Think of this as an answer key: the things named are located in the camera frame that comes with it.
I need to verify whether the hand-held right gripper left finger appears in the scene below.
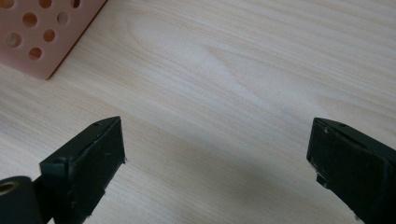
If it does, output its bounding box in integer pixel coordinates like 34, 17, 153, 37
38, 116, 127, 224

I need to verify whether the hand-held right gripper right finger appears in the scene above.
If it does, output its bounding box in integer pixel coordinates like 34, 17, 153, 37
305, 117, 396, 224

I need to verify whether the pink perforated holder block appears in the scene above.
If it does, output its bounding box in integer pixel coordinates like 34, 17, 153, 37
0, 0, 108, 80

